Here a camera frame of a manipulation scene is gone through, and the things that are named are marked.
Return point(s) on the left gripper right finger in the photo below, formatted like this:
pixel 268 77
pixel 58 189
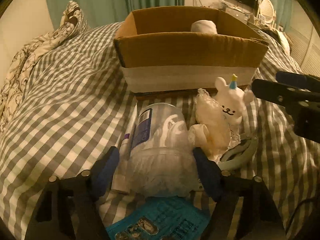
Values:
pixel 244 207

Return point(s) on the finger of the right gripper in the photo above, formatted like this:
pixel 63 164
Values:
pixel 281 94
pixel 302 81

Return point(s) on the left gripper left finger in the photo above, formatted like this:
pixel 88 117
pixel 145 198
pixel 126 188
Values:
pixel 66 208

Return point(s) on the white bunny plush toy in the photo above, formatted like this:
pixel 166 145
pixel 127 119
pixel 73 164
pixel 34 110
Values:
pixel 232 100

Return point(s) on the clear plastic jar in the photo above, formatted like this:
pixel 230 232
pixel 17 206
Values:
pixel 161 162

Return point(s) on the white sock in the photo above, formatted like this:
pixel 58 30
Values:
pixel 204 26

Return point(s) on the white cream tube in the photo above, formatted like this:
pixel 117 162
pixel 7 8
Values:
pixel 119 181

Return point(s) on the grey green pliers tool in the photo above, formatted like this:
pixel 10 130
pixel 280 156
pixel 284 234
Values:
pixel 237 157

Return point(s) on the oval white mirror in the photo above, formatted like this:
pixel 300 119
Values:
pixel 266 12

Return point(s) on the teal blister pack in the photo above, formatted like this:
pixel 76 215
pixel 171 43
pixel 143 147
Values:
pixel 161 218

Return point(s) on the grey checkered bed cover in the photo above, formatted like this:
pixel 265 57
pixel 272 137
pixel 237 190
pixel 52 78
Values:
pixel 76 105

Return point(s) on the floral patterned duvet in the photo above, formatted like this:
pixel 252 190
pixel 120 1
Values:
pixel 21 67

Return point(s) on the cardboard box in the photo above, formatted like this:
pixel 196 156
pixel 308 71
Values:
pixel 160 56

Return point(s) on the floral pillow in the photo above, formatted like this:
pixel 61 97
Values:
pixel 74 17

